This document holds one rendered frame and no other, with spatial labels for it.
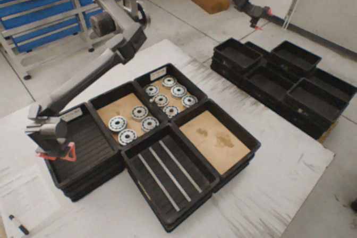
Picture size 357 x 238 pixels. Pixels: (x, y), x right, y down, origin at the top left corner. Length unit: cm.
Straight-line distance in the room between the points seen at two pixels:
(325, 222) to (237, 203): 112
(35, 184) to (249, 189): 114
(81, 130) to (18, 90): 182
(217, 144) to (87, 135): 72
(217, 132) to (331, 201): 136
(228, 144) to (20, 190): 112
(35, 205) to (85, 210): 25
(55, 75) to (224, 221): 253
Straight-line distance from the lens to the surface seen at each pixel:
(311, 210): 231
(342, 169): 264
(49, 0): 293
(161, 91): 151
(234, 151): 130
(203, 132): 133
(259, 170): 144
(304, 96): 227
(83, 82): 90
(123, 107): 145
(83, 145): 135
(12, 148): 168
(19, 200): 150
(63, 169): 132
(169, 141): 128
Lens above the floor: 194
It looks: 49 degrees down
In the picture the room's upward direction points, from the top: 3 degrees clockwise
